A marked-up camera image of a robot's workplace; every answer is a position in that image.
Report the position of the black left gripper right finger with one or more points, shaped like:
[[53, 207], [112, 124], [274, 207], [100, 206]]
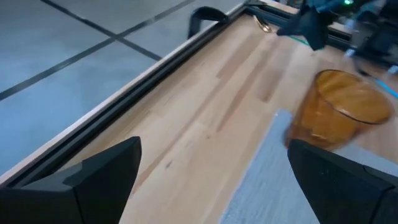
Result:
[[339, 189]]

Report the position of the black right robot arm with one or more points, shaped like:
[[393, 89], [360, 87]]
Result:
[[376, 34]]

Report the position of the amber translucent plastic cup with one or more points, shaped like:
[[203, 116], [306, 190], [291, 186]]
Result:
[[326, 121]]

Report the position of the light grey woven placemat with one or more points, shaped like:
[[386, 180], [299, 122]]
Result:
[[267, 186]]

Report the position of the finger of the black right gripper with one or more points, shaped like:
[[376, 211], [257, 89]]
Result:
[[317, 34], [293, 27]]

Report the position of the gold metal utensil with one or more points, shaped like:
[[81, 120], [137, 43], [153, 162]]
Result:
[[262, 25]]

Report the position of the blue tape strip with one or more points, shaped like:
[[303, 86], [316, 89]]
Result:
[[387, 88]]

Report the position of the black aluminium table edge frame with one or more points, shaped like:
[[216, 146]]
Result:
[[124, 99]]

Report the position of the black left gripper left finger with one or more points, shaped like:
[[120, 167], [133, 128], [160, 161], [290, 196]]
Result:
[[99, 186]]

